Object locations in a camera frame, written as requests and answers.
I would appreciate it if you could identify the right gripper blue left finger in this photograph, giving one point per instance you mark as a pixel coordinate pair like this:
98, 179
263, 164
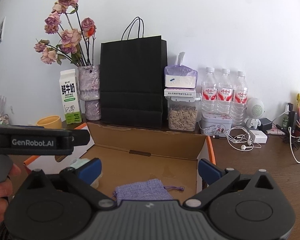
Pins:
89, 170

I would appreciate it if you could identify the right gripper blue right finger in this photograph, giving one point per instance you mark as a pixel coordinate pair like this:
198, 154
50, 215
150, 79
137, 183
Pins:
209, 172

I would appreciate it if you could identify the person's left hand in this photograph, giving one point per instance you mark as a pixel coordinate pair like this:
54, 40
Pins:
6, 190

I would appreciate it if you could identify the red cardboard fruit box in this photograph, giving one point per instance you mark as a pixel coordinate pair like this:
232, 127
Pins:
130, 155

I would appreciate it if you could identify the decorated tin box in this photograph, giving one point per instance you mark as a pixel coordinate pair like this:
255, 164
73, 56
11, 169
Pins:
215, 124

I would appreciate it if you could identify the yellow ceramic mug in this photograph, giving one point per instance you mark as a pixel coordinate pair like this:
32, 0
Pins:
50, 122

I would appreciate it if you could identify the white charger block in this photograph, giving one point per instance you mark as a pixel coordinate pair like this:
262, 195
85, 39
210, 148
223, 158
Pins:
258, 136

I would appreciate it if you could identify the clear seed container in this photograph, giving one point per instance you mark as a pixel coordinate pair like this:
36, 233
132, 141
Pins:
183, 112

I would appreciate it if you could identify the right water bottle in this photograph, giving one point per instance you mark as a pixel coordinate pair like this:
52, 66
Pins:
239, 100

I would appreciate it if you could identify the water bottle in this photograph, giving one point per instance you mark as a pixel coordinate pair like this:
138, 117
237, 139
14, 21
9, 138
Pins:
225, 92
209, 90
239, 100

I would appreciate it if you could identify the black power adapter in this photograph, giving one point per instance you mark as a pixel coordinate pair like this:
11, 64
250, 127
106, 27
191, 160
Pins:
266, 125

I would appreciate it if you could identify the white green milk carton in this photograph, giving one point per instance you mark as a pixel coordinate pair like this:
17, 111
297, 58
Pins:
70, 97

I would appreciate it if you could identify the white round robot toy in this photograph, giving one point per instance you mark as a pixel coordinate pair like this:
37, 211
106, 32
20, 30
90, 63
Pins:
254, 110

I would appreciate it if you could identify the left water bottle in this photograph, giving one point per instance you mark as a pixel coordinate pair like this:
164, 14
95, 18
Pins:
209, 90

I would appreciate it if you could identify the middle water bottle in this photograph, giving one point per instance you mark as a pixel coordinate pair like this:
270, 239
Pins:
225, 92

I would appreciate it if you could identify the white flat box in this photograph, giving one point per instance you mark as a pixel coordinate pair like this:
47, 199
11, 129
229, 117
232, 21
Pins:
180, 92

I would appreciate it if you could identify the purple speckled vase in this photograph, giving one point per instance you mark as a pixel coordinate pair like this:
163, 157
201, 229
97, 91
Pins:
89, 91

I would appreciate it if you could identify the black phone stand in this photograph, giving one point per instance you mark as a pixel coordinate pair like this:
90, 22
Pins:
292, 118

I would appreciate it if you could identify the black paper shopping bag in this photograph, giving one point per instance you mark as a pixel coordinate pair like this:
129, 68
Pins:
132, 79

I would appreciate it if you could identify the dried pink rose bouquet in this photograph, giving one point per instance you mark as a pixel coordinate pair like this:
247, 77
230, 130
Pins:
76, 36

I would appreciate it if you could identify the white wired earphones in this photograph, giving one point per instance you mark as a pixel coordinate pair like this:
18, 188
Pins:
242, 142

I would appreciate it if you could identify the purple drawstring pouch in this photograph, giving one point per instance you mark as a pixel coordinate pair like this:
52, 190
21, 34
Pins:
152, 189

